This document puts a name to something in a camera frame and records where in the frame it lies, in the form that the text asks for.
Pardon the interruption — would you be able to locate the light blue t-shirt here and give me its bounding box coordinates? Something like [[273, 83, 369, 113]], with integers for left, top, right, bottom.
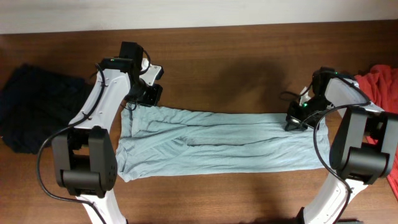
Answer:
[[116, 106, 330, 182]]

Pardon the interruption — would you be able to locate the red garment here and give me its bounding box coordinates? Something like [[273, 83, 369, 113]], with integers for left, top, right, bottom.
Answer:
[[354, 64, 398, 200]]

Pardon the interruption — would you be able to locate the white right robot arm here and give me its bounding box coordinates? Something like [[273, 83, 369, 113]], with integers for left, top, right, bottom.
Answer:
[[285, 67, 397, 223]]

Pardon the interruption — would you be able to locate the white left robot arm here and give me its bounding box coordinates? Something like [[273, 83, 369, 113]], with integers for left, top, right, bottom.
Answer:
[[51, 42, 164, 223]]

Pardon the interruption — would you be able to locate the dark navy garment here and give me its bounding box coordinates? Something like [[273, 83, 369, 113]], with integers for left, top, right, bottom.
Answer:
[[1, 64, 93, 154]]

